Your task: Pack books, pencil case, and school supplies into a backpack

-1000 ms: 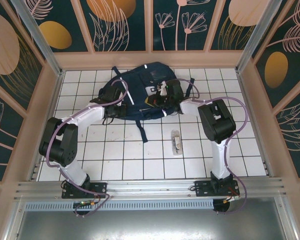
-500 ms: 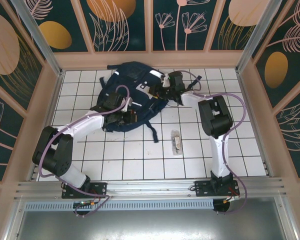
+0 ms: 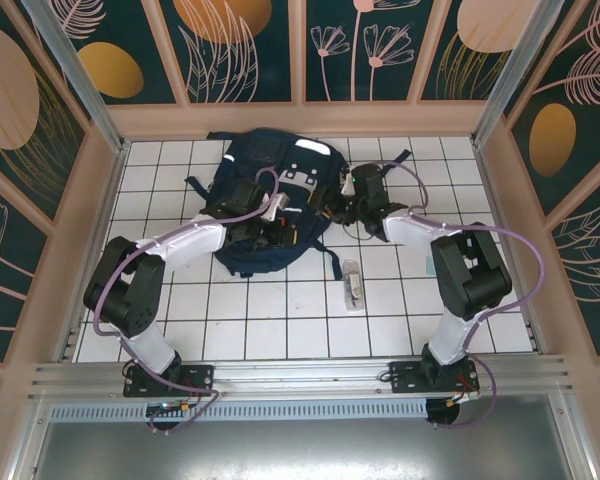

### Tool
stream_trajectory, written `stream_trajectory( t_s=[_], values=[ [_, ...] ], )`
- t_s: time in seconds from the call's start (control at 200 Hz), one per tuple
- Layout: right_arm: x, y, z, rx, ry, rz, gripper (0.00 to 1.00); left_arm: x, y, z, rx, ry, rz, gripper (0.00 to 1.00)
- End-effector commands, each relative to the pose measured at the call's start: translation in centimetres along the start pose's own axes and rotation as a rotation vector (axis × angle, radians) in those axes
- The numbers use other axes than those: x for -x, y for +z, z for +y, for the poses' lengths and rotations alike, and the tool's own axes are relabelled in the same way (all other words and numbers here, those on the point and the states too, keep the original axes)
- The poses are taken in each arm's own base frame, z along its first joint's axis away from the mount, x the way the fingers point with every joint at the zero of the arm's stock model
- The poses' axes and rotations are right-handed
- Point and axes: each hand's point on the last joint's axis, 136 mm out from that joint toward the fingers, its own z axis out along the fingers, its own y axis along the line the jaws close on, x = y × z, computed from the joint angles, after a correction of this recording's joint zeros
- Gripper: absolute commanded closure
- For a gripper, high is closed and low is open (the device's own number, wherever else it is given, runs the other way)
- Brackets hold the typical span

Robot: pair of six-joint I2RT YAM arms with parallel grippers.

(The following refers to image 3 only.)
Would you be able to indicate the steel sheet panel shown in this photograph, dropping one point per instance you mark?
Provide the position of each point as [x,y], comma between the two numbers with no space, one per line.
[300,450]

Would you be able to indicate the aluminium corner post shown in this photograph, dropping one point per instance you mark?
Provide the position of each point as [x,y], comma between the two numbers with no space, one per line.
[80,80]
[510,75]

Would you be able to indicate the aluminium side rail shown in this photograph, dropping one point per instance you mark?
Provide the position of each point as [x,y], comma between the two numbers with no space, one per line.
[486,175]
[116,175]

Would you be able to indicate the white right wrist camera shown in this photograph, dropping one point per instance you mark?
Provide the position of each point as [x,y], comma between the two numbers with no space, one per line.
[348,185]

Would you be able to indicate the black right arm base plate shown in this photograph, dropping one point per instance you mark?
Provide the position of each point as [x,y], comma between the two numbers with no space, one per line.
[405,377]

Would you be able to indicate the clear plastic supplies bag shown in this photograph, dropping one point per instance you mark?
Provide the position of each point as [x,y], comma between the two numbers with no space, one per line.
[352,285]

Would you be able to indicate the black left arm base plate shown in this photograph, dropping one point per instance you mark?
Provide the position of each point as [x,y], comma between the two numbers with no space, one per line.
[200,377]

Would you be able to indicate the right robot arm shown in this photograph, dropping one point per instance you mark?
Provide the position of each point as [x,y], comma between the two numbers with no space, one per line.
[470,270]

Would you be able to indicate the small green circuit board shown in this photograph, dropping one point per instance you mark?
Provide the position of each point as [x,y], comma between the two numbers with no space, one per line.
[167,406]

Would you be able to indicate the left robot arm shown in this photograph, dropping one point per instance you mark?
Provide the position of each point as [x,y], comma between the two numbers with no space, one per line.
[125,290]

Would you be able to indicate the navy blue backpack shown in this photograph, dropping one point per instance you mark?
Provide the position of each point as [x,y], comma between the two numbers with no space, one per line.
[260,150]

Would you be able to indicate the aluminium mounting rail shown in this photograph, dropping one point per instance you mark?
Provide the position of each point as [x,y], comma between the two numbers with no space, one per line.
[300,372]

